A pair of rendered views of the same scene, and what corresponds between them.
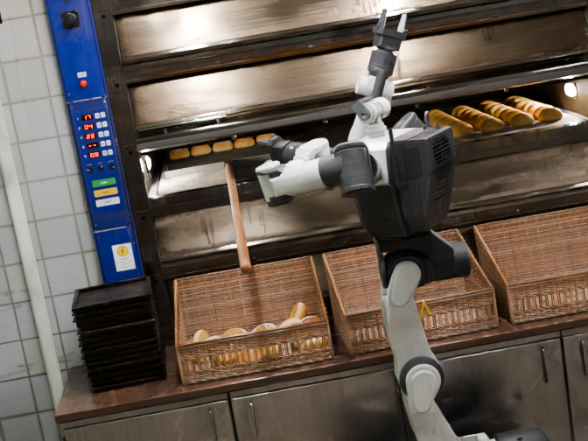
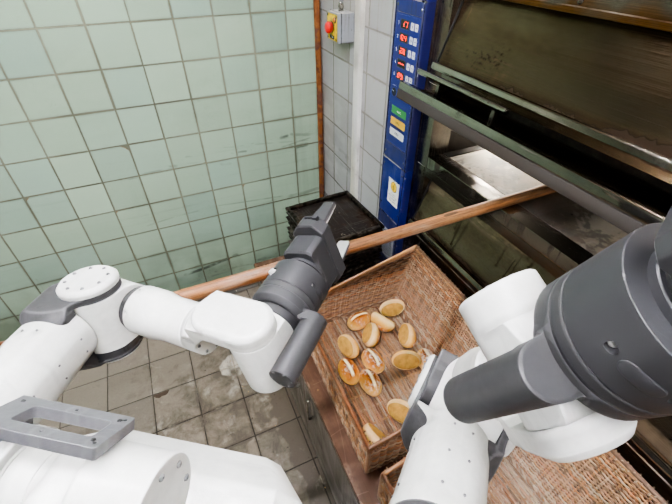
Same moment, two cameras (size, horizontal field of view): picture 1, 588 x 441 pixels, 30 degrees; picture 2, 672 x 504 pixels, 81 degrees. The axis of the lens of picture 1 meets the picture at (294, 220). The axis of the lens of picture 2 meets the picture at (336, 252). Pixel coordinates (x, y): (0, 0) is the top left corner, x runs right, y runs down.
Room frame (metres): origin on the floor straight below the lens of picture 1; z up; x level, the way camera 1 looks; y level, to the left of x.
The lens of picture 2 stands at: (3.48, -0.44, 1.76)
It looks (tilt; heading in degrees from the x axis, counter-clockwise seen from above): 40 degrees down; 68
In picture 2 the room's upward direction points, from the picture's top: straight up
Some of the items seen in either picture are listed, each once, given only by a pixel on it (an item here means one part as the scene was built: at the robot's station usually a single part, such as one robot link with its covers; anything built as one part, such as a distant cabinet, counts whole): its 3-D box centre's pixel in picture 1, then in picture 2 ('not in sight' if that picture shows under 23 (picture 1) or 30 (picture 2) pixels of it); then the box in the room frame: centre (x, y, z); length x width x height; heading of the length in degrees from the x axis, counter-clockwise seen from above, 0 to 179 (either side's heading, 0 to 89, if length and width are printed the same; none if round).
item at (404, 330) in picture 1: (409, 325); not in sight; (3.35, -0.31, 0.78); 0.18 x 0.15 x 0.47; 2
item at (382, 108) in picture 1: (374, 114); (96, 500); (3.36, -0.30, 1.47); 0.10 x 0.07 x 0.09; 147
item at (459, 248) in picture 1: (422, 255); not in sight; (3.35, -0.38, 1.00); 0.28 x 0.13 x 0.18; 92
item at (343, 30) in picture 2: not in sight; (340, 26); (4.12, 1.14, 1.46); 0.10 x 0.07 x 0.10; 93
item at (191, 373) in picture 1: (250, 317); (394, 342); (3.94, 0.22, 0.72); 0.56 x 0.49 x 0.28; 92
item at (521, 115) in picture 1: (489, 115); not in sight; (4.71, -0.91, 1.21); 0.61 x 0.48 x 0.06; 3
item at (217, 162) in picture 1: (227, 157); not in sight; (4.82, 0.25, 1.20); 0.55 x 0.36 x 0.03; 93
